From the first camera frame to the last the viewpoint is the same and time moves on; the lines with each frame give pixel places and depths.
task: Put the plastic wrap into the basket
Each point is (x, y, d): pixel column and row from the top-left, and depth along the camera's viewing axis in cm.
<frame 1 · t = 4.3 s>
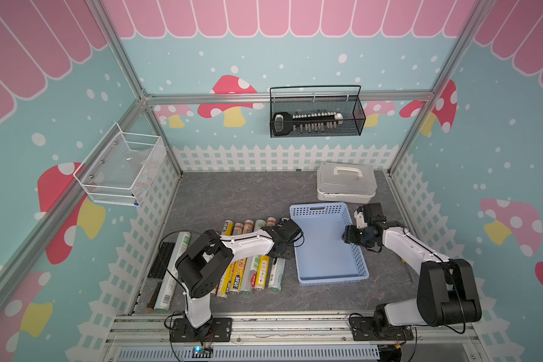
left hand: (283, 254, 91), fingers open
right hand: (349, 236, 91), fingers open
light blue plastic basket: (324, 256, 95), on the table
white lidded storage box: (345, 182, 102), point 13 cm above the table
clear grape plastic wrap roll: (246, 288, 81), point 5 cm above the table
white green 300 wrap roll: (166, 293, 79), point 5 cm above the table

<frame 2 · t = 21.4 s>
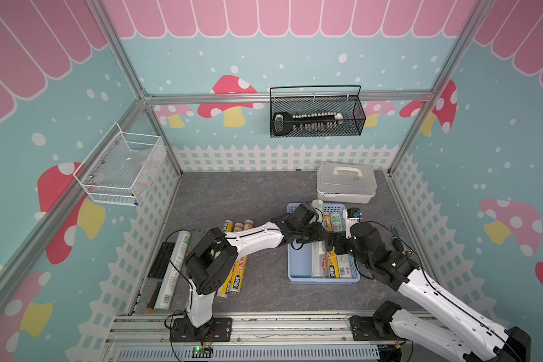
left hand: (323, 238, 86), fingers open
right hand: (333, 232, 78), fingers open
yellow red plastic wrap roll: (332, 261, 87), point 5 cm above the table
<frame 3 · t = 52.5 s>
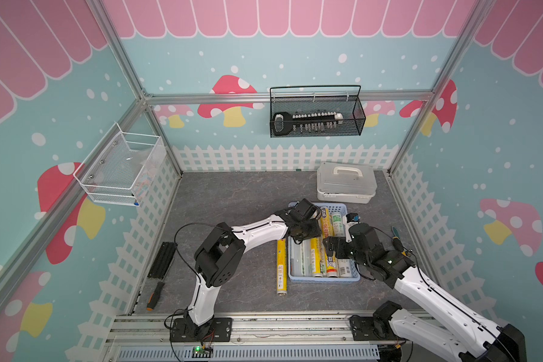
left hand: (318, 235, 89), fingers open
right hand: (333, 240, 80), fingers open
white green 300 wrap roll: (303, 258, 89), point 4 cm above the table
yellow red chef wrap roll: (281, 268, 86), point 3 cm above the table
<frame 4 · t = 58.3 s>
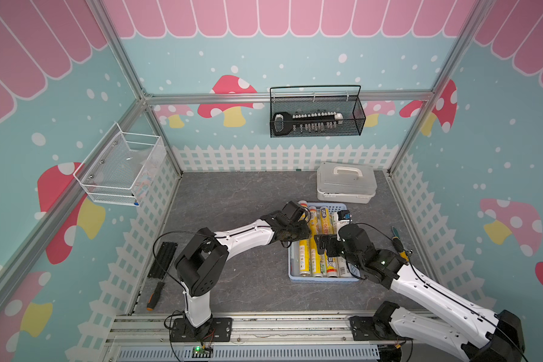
left hand: (308, 236, 88), fingers open
right hand: (325, 236, 79), fingers open
yellow red chef wrap roll: (304, 244, 85), point 11 cm above the table
